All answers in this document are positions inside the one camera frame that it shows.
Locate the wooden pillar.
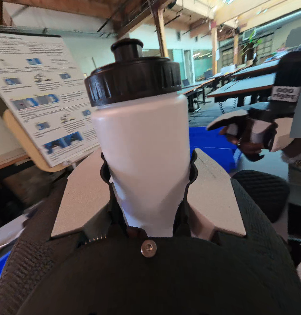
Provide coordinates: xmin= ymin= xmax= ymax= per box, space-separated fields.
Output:
xmin=153 ymin=7 xmax=169 ymax=58
xmin=211 ymin=26 xmax=218 ymax=74

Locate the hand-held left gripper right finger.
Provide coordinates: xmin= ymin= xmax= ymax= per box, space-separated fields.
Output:
xmin=174 ymin=148 xmax=247 ymax=241

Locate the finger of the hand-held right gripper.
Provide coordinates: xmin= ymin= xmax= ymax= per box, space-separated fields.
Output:
xmin=206 ymin=109 xmax=249 ymax=131

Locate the green plant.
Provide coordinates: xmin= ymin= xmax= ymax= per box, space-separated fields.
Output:
xmin=240 ymin=30 xmax=264 ymax=57

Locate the blue plastic bin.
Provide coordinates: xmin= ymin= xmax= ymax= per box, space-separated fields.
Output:
xmin=0 ymin=250 xmax=12 ymax=292
xmin=188 ymin=127 xmax=242 ymax=173

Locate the white plastic bottle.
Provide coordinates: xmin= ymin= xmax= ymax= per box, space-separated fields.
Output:
xmin=91 ymin=92 xmax=191 ymax=238

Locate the black bottle lid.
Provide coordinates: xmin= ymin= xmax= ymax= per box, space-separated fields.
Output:
xmin=84 ymin=38 xmax=182 ymax=107

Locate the black quilted pad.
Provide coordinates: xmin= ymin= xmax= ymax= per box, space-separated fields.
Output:
xmin=232 ymin=170 xmax=290 ymax=223

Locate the person's right hand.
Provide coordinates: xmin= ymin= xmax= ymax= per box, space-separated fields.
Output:
xmin=219 ymin=118 xmax=279 ymax=155

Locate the printed instruction board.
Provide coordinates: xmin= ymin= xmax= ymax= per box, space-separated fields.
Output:
xmin=0 ymin=33 xmax=102 ymax=173

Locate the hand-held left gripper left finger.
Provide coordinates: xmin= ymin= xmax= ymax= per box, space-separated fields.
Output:
xmin=51 ymin=148 xmax=128 ymax=243

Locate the person's left hand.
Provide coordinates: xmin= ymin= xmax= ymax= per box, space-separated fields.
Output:
xmin=127 ymin=226 xmax=148 ymax=239

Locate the wooden top desk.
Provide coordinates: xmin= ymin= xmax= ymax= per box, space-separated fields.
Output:
xmin=208 ymin=73 xmax=276 ymax=114
xmin=0 ymin=154 xmax=30 ymax=173
xmin=230 ymin=59 xmax=280 ymax=79

